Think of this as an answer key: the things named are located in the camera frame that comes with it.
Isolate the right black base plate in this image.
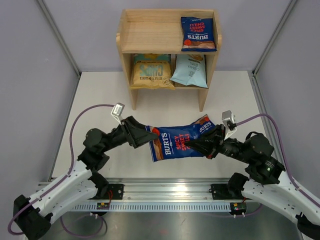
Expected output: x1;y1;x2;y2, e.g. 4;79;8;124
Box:
208;183;244;200

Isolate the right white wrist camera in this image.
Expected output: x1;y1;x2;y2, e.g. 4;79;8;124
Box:
221;110;237;140

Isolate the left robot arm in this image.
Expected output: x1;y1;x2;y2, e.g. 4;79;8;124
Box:
11;116;158;240

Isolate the aluminium frame post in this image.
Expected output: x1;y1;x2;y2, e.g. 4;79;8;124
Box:
35;0;82;79
252;0;299;77

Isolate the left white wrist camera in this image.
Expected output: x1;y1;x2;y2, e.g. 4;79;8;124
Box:
110;102;125;124

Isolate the right aluminium frame post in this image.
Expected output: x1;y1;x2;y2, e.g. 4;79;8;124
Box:
252;0;299;77

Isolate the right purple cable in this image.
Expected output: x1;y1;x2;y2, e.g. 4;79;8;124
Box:
233;113;320;208

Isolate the wooden two-tier shelf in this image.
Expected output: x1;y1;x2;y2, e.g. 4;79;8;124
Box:
116;8;222;110

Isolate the blue Burts chips bag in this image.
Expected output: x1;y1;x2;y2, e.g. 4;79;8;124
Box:
145;123;205;163
180;16;217;53
191;114;216;136

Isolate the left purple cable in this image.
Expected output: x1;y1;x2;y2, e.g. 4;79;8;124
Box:
7;104;116;237

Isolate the left aluminium frame post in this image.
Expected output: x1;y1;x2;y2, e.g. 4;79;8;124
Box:
35;0;82;79

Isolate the large yellow kettle chips bag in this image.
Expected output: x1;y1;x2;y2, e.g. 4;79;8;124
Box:
130;53;175;90

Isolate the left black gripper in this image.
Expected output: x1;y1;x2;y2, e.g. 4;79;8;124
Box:
100;116;159;153

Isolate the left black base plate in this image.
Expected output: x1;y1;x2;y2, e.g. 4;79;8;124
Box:
99;183;124;200

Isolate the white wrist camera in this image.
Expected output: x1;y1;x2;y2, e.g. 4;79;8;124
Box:
221;110;237;140
110;102;125;124

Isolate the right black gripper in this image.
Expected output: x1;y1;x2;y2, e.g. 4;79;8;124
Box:
184;123;253;164

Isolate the purple cable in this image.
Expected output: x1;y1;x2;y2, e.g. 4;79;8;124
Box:
7;104;116;237
233;113;320;208

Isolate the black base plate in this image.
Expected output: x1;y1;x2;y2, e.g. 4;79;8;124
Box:
99;183;124;200
208;183;244;200

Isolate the light blue cassava chips bag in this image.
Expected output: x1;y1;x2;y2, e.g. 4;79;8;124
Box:
170;54;208;88

